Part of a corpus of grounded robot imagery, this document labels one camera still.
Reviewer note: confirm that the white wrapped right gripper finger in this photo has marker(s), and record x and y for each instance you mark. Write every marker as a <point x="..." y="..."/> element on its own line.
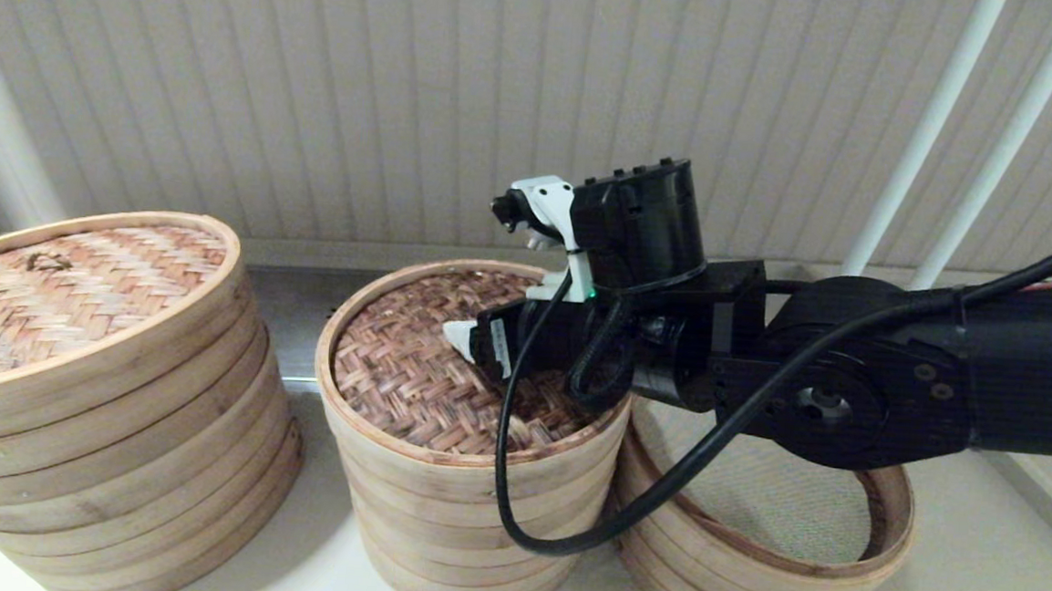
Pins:
<point x="466" y="348"/>
<point x="462" y="330"/>

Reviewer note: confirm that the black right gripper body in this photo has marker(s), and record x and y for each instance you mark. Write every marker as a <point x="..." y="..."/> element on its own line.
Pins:
<point x="640" y="220"/>

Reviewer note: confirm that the dark woven bamboo lid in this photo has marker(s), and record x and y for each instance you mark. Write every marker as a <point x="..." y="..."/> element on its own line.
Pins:
<point x="393" y="379"/>

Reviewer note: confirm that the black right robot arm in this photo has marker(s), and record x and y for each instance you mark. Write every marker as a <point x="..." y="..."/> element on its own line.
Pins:
<point x="987" y="378"/>

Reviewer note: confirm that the white steamer liner cloth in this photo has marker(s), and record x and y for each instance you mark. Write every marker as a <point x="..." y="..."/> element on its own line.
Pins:
<point x="795" y="518"/>

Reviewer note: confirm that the large bamboo steamer stack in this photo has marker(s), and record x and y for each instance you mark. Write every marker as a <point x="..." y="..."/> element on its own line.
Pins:
<point x="111" y="508"/>

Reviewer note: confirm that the light woven bamboo steamer lid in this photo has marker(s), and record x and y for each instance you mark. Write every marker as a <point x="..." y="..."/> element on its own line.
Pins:
<point x="60" y="294"/>

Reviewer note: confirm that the stainless steel vent plate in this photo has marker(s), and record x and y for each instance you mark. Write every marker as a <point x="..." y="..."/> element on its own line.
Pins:
<point x="292" y="318"/>

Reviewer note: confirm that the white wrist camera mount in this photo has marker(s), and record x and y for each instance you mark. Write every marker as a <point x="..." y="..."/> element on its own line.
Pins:
<point x="552" y="201"/>

